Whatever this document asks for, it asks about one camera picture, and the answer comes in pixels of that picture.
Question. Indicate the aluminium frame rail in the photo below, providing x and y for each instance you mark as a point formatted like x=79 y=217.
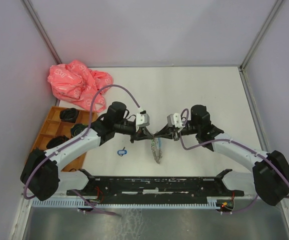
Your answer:
x=271 y=189

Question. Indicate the orange wooden compartment tray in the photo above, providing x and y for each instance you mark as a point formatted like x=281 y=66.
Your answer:
x=53 y=127

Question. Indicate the green black bundle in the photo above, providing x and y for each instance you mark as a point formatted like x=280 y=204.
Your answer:
x=77 y=129

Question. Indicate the black bundle top compartment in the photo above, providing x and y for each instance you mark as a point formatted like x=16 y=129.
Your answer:
x=69 y=115

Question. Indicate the black bundle middle compartment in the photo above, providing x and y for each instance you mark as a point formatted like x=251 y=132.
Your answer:
x=56 y=141

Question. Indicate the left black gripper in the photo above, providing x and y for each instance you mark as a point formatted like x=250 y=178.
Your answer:
x=143 y=134

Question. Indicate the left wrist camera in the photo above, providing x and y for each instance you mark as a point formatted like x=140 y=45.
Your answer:
x=142 y=119

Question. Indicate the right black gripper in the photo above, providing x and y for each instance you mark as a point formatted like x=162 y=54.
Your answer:
x=168 y=132

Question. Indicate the black bundle compartment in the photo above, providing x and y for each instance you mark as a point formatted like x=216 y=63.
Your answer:
x=56 y=141
x=69 y=115

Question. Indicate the pink plastic bag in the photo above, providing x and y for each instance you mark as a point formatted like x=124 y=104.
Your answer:
x=75 y=83

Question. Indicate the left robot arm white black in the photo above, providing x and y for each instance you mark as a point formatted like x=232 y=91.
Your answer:
x=43 y=172

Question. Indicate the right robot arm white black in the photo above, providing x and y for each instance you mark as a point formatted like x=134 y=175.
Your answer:
x=270 y=170

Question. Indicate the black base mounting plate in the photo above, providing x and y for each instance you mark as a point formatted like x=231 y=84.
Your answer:
x=194 y=186

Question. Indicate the blue key tag on table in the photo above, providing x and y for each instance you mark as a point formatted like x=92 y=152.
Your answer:
x=122 y=152

